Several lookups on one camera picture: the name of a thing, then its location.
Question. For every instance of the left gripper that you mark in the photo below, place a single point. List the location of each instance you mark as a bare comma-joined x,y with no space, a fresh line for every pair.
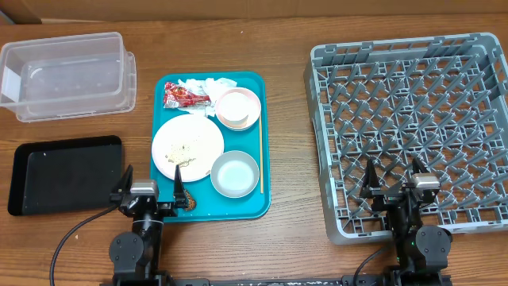
180,197

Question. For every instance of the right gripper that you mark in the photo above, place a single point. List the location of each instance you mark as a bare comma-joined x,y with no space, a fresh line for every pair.
397,199

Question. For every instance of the brown food scrap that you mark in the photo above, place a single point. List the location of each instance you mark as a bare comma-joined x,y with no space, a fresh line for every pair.
191,201

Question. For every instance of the large white plate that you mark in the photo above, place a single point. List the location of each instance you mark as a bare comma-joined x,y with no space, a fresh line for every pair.
188,142

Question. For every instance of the grey bowl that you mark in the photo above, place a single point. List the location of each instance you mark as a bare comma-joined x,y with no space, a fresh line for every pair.
235,174

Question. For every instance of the red snack wrapper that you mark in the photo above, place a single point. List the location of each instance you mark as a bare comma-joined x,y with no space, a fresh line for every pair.
176,96

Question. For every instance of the white cup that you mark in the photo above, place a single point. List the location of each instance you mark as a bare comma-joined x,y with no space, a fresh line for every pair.
234,107

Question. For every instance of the white tissue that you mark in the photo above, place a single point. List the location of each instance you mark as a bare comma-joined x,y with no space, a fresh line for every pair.
214,88

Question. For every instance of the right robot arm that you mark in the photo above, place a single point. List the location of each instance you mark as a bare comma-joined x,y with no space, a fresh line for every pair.
422,250

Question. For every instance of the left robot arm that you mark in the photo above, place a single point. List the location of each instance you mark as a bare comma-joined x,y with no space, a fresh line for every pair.
136,254

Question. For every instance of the black food waste tray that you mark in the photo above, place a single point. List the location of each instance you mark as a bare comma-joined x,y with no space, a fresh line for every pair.
65,175

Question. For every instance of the grey dishwasher rack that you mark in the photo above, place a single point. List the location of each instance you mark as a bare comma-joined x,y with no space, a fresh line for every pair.
439,99

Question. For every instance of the clear plastic waste bin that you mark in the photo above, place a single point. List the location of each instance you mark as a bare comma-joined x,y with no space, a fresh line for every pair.
68,77

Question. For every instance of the teal serving tray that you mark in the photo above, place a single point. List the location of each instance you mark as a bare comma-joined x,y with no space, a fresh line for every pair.
212,206

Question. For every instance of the small pink saucer plate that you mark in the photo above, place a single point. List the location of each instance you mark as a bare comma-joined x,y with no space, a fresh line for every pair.
254,110

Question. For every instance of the wooden chopstick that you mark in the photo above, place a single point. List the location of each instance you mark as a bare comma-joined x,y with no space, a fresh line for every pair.
261,155

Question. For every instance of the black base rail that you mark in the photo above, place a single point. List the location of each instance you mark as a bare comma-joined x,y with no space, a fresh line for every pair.
278,283

